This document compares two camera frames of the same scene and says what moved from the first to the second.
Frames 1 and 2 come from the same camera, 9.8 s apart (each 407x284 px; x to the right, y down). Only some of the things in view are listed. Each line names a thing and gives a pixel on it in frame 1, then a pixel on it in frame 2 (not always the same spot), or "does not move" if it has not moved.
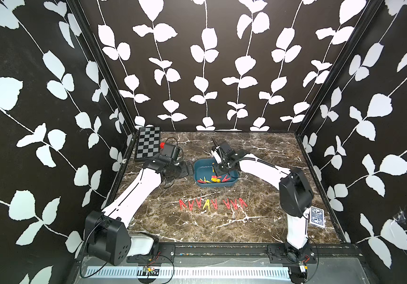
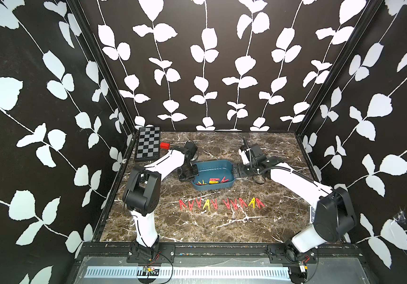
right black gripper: [216, 168] to [241, 169]
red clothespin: [215, 203] does not move
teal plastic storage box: [205, 175] does not move
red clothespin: [181, 203] does not move
